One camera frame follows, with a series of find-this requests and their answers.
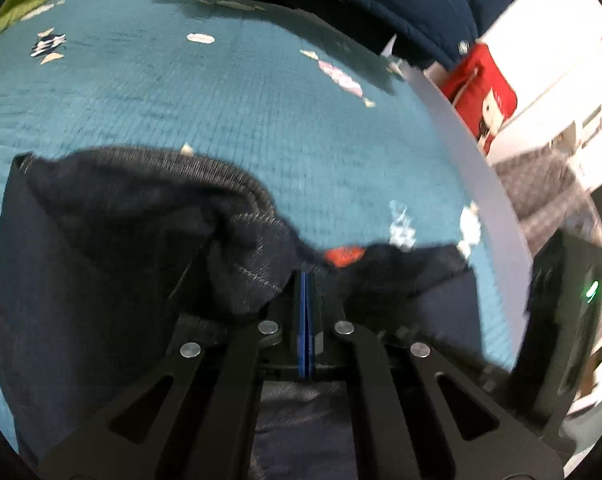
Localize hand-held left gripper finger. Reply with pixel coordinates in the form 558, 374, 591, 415
38, 270, 308, 480
306, 270, 565, 480

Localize dark denim jacket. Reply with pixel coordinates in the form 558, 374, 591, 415
0, 145, 487, 480

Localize teal quilted bed sheet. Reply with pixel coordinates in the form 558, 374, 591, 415
0, 0, 512, 461

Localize red bag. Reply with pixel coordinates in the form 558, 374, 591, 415
441, 42, 518, 156

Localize white bed frame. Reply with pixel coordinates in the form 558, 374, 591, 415
396, 57, 537, 281

